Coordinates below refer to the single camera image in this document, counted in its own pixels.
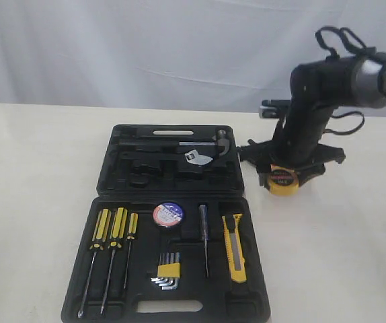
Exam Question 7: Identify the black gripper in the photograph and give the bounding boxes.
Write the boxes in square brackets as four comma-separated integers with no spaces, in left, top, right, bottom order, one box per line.
[255,102,346,187]

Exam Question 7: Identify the yellow tape measure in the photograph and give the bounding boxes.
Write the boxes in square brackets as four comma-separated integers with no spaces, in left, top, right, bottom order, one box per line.
[266,165,299,196]

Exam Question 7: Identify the pliers black orange handles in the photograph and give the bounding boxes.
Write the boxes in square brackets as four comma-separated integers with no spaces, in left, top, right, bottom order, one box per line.
[237,139,263,167]

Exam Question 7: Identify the yellow utility knife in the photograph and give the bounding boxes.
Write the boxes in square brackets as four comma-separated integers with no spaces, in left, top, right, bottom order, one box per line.
[222,213,247,283]

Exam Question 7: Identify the black electrical tape roll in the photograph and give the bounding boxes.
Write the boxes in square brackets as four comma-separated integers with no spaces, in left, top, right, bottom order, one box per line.
[152,202,185,228]

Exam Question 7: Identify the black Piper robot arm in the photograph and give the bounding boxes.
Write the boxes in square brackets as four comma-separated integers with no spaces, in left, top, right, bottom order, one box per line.
[238,52,386,192]

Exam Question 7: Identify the black plastic tool case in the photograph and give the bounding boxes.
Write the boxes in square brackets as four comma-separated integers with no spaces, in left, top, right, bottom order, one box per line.
[61,124,271,322]

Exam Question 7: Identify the blue test pen screwdriver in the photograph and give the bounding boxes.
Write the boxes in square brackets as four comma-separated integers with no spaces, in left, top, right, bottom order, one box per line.
[198,204,209,278]

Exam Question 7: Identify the white backdrop cloth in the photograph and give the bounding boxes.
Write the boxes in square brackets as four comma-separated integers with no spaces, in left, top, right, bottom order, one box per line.
[0,1,386,112]

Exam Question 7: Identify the hex key set yellow holder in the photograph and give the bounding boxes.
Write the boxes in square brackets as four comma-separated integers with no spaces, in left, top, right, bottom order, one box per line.
[150,252,181,291]

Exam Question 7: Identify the small yellow black screwdriver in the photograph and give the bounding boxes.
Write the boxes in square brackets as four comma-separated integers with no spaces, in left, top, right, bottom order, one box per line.
[123,213,139,290]

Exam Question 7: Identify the middle yellow black screwdriver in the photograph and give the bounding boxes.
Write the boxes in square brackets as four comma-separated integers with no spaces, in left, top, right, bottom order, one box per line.
[100,207,128,315]

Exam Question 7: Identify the large yellow black screwdriver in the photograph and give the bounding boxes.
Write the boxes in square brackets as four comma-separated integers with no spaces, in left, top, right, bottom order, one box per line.
[77,209,111,319]

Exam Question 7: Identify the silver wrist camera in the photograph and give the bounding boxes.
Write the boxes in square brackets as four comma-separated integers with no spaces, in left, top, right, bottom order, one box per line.
[259,100,291,119]

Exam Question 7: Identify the claw hammer black handle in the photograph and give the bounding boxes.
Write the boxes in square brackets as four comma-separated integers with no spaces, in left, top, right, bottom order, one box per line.
[118,129,231,156]

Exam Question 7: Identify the adjustable wrench black handle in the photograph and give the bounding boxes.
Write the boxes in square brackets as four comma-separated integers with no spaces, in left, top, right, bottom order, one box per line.
[120,149,215,168]

